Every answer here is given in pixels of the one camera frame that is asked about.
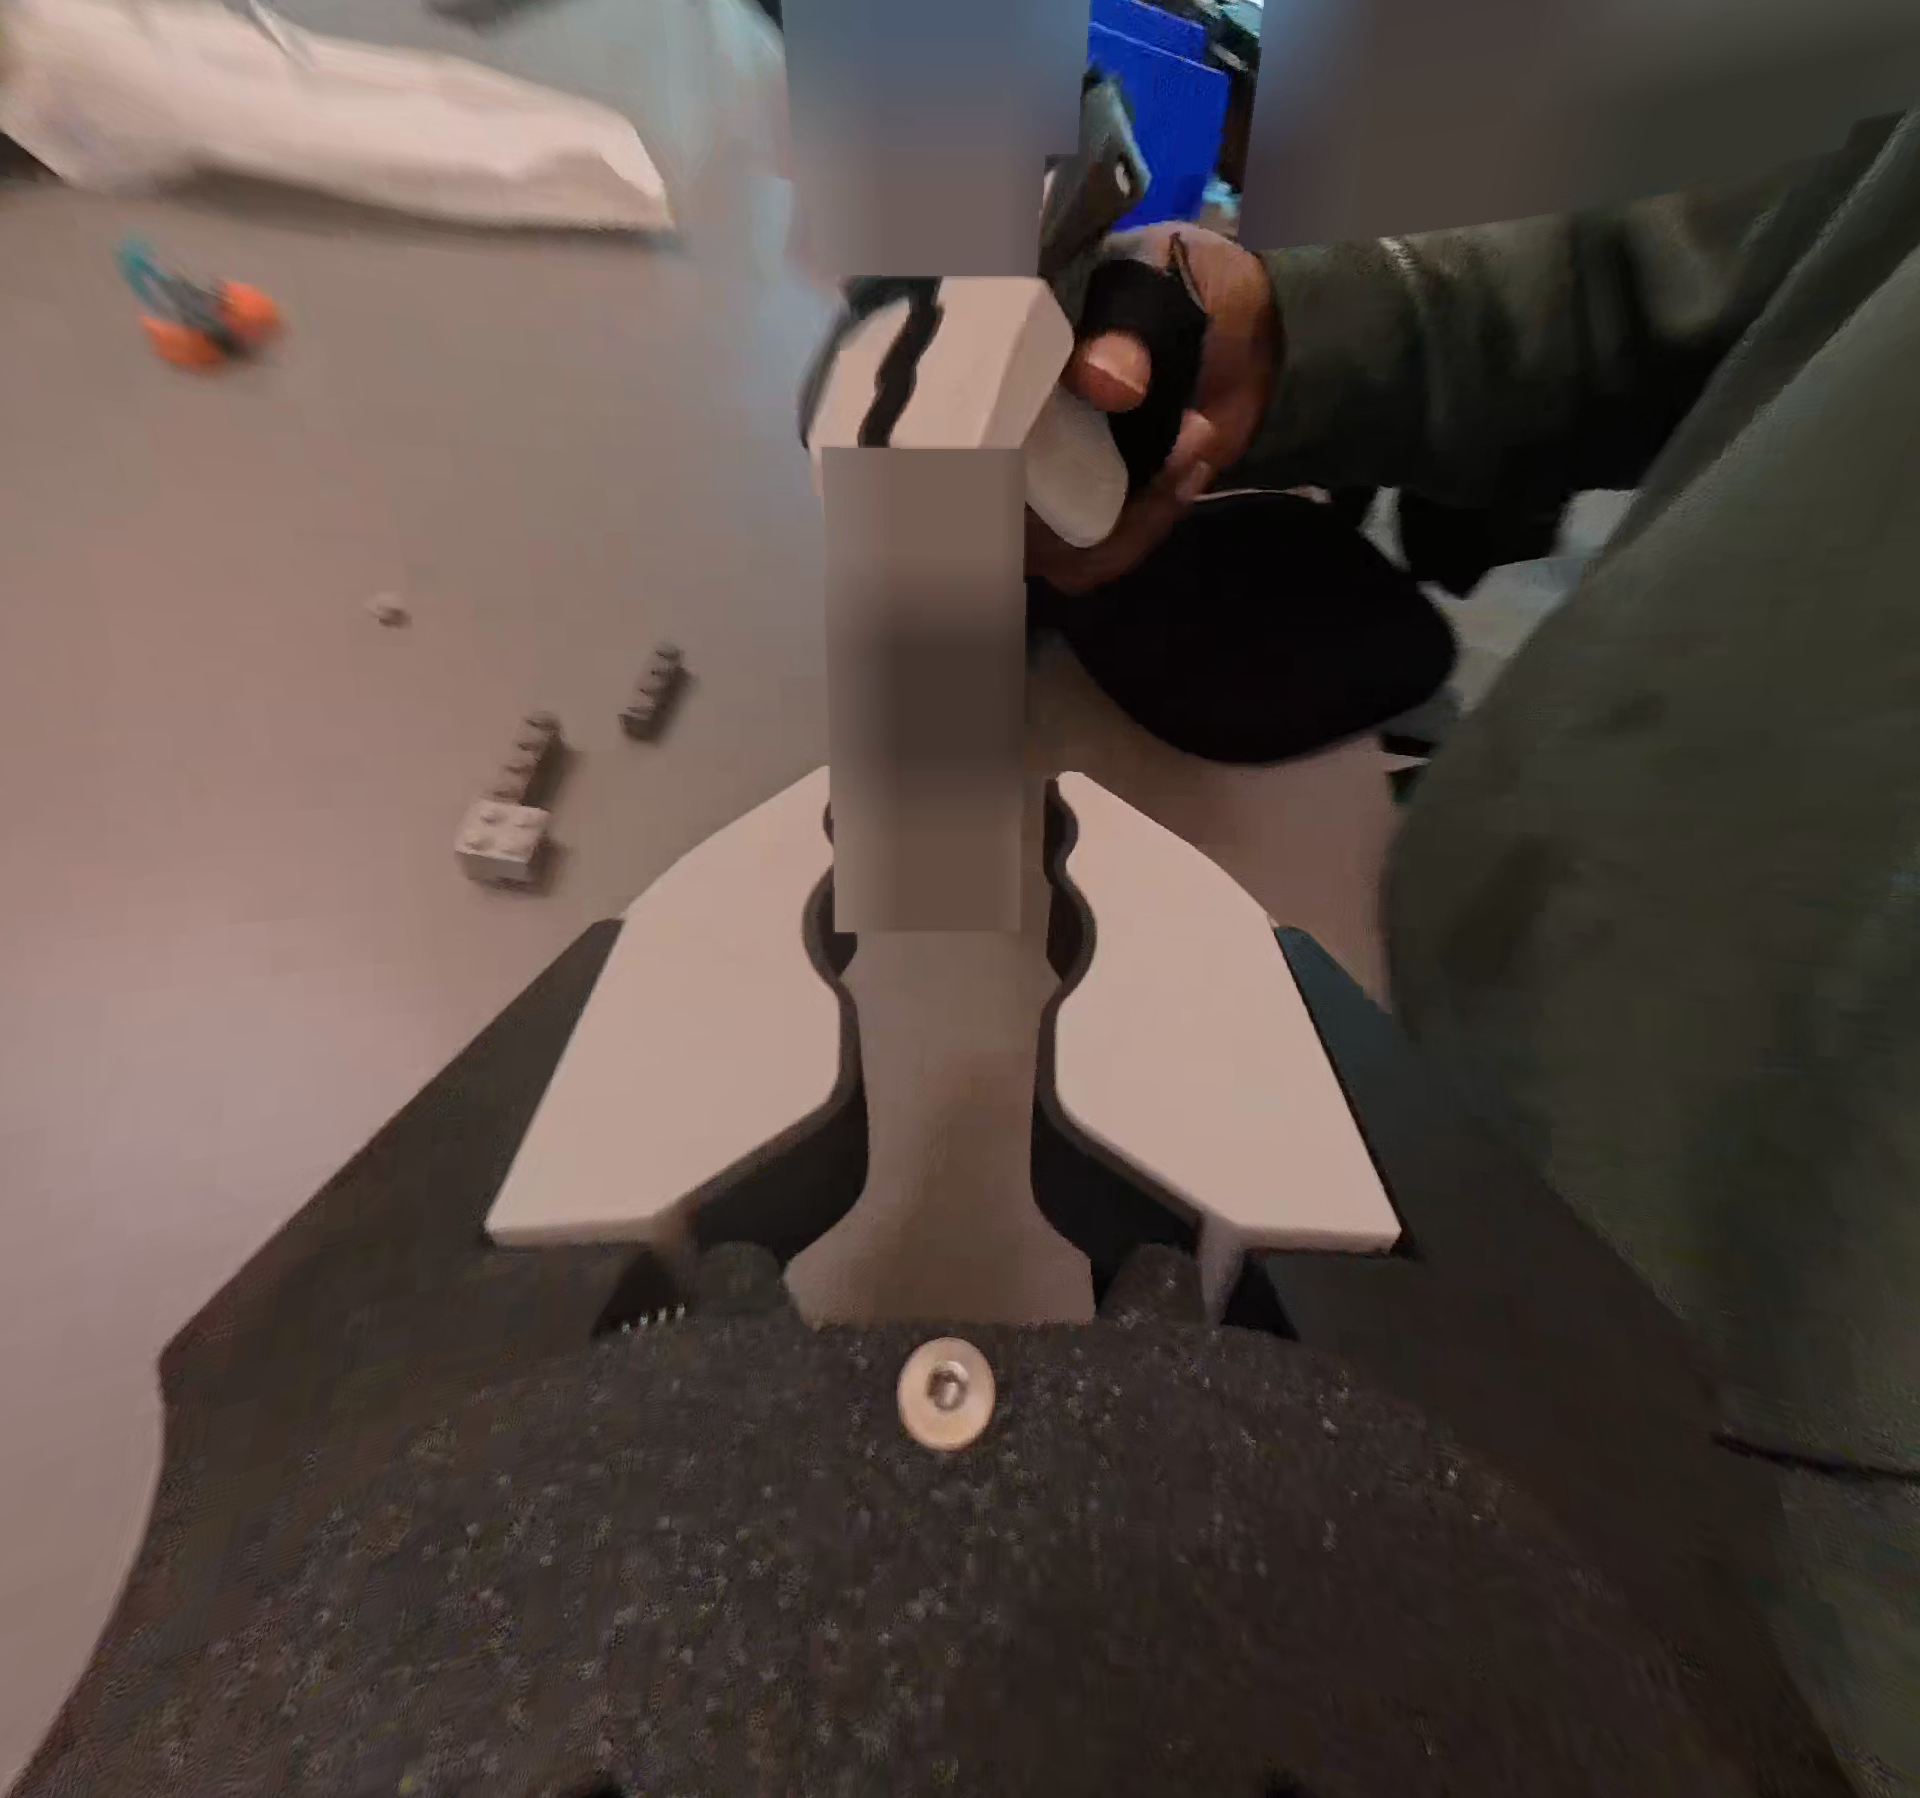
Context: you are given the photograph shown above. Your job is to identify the light grey square brick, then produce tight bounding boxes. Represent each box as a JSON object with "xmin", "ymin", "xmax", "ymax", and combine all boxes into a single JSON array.
[{"xmin": 454, "ymin": 795, "xmax": 555, "ymax": 886}]

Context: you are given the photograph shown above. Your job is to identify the grey desk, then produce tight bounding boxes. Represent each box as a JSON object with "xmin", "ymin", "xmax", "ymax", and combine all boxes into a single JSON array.
[{"xmin": 0, "ymin": 0, "xmax": 1404, "ymax": 1725}]

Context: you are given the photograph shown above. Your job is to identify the black office chair seat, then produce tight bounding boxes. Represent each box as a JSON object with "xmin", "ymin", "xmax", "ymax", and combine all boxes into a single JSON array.
[{"xmin": 1035, "ymin": 491, "xmax": 1461, "ymax": 767}]

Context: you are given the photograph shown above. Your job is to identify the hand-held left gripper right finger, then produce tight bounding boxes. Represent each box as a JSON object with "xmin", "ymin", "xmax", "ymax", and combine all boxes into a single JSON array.
[{"xmin": 1035, "ymin": 773, "xmax": 1404, "ymax": 1319}]

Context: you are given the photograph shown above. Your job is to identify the blue storage bins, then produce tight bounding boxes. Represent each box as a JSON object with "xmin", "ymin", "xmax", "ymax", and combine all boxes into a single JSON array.
[{"xmin": 1092, "ymin": 0, "xmax": 1234, "ymax": 222}]

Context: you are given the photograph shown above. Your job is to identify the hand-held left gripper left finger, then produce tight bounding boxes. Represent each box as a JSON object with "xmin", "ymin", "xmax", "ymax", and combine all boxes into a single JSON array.
[{"xmin": 485, "ymin": 767, "xmax": 873, "ymax": 1251}]

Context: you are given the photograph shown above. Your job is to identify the white paper bag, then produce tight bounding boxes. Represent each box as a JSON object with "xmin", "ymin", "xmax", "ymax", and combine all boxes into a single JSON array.
[{"xmin": 0, "ymin": 0, "xmax": 674, "ymax": 238}]

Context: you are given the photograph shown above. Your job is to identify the orange teal brick figure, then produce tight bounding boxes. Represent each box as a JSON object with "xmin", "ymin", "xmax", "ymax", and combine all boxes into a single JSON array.
[{"xmin": 116, "ymin": 237, "xmax": 287, "ymax": 369}]

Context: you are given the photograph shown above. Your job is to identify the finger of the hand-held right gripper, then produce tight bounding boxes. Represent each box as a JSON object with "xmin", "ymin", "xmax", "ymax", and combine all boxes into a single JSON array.
[
  {"xmin": 885, "ymin": 275, "xmax": 1074, "ymax": 457},
  {"xmin": 800, "ymin": 280, "xmax": 920, "ymax": 452}
]

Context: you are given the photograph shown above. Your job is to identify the person's green sweater torso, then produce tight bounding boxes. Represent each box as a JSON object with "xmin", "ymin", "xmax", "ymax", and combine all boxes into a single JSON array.
[{"xmin": 1372, "ymin": 329, "xmax": 1920, "ymax": 1798}]

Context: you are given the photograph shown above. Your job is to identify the person's right hand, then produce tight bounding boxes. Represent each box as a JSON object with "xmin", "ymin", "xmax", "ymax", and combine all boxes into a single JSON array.
[{"xmin": 1033, "ymin": 222, "xmax": 1287, "ymax": 594}]

